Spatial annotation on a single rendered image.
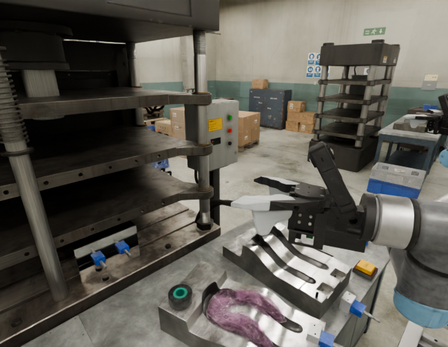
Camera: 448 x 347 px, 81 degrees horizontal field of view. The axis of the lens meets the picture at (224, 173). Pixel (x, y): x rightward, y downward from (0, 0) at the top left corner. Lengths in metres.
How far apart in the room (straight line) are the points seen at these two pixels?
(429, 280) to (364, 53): 4.48
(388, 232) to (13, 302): 1.33
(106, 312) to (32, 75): 0.97
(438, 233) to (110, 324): 1.01
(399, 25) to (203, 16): 6.47
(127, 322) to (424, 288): 0.93
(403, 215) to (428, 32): 7.02
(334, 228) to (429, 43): 7.00
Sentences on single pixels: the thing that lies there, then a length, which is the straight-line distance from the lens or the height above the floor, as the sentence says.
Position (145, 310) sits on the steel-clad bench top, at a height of 0.80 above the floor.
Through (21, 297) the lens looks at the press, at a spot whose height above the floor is 0.78.
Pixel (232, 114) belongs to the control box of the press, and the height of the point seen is 1.39.
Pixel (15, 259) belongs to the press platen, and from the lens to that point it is 1.24.
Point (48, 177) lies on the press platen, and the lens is 1.14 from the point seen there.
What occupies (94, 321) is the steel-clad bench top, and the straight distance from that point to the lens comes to 1.18.
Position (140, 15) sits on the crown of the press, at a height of 1.82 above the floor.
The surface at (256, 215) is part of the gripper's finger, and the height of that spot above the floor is 1.45.
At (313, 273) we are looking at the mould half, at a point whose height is 0.89.
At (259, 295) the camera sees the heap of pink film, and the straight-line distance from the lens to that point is 1.00.
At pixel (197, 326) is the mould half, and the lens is 0.99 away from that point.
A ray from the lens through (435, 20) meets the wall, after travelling 7.40.
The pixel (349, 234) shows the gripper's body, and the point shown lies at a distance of 0.45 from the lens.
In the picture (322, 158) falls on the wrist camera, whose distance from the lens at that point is 0.41.
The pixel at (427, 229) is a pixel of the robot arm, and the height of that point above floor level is 1.45.
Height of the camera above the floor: 1.64
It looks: 21 degrees down
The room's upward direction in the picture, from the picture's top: straight up
